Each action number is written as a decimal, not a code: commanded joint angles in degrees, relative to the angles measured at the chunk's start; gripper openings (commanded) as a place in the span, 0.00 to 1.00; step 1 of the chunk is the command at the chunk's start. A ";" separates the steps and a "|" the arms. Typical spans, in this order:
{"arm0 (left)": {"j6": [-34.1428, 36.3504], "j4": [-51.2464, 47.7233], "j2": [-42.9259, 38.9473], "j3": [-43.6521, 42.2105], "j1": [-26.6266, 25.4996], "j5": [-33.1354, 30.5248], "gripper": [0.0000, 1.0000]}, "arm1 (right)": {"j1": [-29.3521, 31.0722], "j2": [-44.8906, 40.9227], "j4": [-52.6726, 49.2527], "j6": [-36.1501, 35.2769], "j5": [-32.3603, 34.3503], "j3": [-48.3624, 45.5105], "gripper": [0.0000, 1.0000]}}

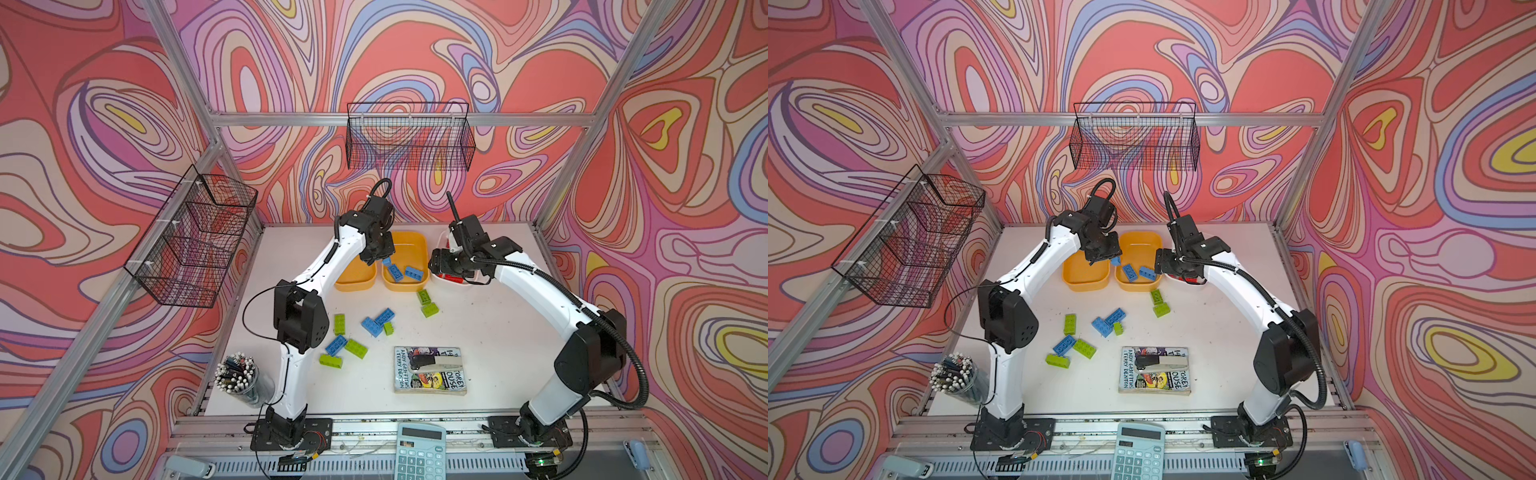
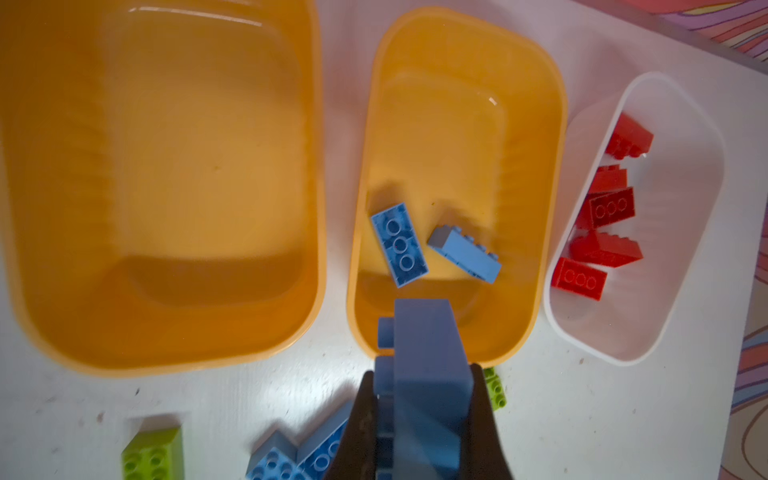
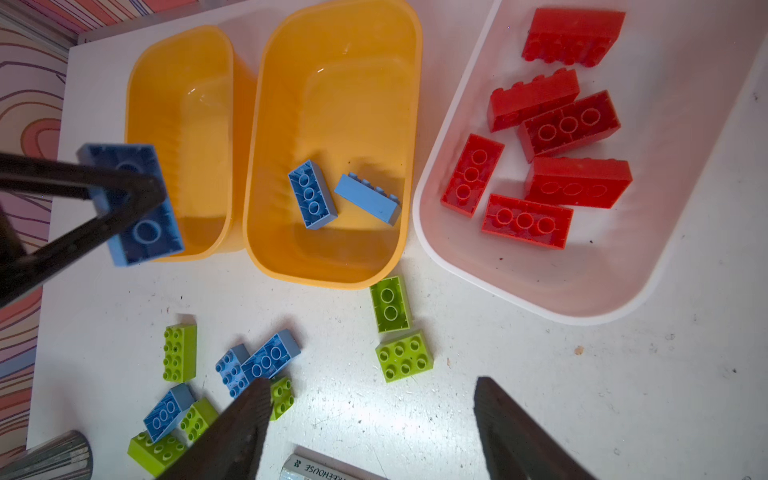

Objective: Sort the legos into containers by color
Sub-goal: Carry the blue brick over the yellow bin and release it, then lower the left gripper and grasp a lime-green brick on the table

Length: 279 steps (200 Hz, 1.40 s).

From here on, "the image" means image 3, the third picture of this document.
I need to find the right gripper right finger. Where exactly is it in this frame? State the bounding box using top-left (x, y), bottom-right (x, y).
top-left (474, 377), bottom-right (594, 479)

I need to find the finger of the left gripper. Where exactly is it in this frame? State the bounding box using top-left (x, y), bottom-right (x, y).
top-left (0, 152), bottom-right (168, 308)

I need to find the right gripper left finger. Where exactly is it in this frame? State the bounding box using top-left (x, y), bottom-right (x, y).
top-left (161, 378), bottom-right (272, 480)

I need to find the small green lego brick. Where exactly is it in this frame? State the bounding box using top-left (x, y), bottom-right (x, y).
top-left (270, 376), bottom-right (294, 421)

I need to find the green square lego brick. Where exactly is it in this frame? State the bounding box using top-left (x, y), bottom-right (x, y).
top-left (370, 276), bottom-right (412, 334)

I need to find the red lego brick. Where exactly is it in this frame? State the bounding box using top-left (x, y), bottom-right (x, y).
top-left (487, 68), bottom-right (580, 133)
top-left (517, 90), bottom-right (621, 163)
top-left (522, 8), bottom-right (626, 68)
top-left (524, 157), bottom-right (633, 209)
top-left (441, 134), bottom-right (505, 218)
top-left (481, 194), bottom-right (574, 250)

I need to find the long blue lego brick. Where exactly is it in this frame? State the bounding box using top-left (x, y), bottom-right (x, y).
top-left (335, 172), bottom-right (402, 226)

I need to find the paperback book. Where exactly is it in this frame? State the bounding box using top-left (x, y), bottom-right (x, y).
top-left (279, 445), bottom-right (386, 480)

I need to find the left yellow plastic bin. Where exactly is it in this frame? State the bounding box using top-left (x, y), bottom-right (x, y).
top-left (125, 25), bottom-right (257, 262)

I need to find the yellow plastic bin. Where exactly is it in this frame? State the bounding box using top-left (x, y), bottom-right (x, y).
top-left (243, 1), bottom-right (423, 290)
top-left (125, 25), bottom-right (257, 262)

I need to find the right yellow plastic bin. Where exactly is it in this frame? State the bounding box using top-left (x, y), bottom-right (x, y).
top-left (243, 1), bottom-right (423, 290)

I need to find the white plastic bin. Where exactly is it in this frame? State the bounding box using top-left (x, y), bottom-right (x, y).
top-left (414, 1), bottom-right (767, 325)

